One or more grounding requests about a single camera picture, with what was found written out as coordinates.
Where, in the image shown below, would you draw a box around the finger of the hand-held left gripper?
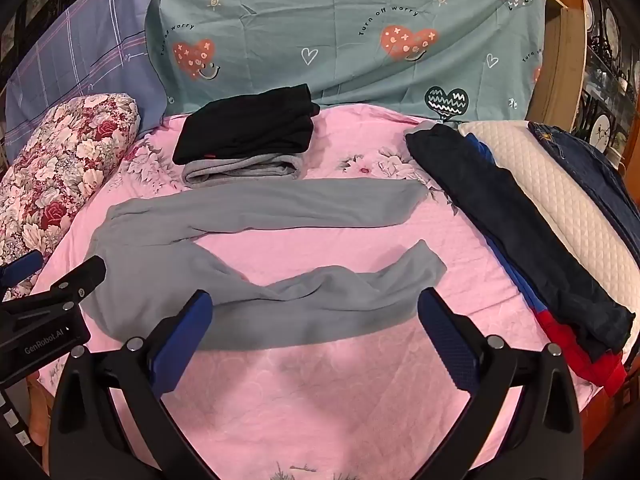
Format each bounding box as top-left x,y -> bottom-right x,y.
0,250 -> 46,289
0,255 -> 107,333

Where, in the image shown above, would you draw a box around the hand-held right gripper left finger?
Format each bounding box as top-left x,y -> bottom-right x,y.
47,289 -> 216,480

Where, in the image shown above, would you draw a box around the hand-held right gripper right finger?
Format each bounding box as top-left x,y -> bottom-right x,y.
417,287 -> 584,480

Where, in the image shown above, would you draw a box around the light grey pants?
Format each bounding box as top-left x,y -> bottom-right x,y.
86,177 -> 447,352

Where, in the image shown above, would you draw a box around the dark navy pants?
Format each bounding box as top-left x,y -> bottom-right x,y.
404,123 -> 636,363

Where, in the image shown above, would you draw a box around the folded grey pants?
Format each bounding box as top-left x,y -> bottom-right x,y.
181,152 -> 306,189

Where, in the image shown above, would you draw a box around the folded black pants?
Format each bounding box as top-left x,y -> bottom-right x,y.
172,83 -> 321,165

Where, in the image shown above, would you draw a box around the red floral bolster pillow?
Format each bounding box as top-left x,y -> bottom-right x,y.
0,92 -> 141,301

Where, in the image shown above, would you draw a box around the blue and red garment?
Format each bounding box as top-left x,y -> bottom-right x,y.
467,135 -> 628,398

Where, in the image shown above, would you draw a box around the pink floral bed sheet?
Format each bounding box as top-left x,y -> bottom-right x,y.
35,104 -> 608,480

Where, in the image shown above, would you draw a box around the white quilted pillow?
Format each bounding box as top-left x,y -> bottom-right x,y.
457,120 -> 640,313

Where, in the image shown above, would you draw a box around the purple plaid pillow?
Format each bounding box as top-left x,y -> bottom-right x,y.
4,0 -> 168,166

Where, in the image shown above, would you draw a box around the blue denim jeans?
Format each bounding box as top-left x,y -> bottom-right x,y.
527,121 -> 640,256

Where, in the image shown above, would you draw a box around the row of decorative plates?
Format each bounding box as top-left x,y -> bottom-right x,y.
580,0 -> 640,153

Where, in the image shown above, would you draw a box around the wooden display shelf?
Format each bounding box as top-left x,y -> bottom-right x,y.
525,0 -> 640,171

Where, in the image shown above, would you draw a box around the teal heart print sheet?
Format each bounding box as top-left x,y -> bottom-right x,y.
142,0 -> 548,123

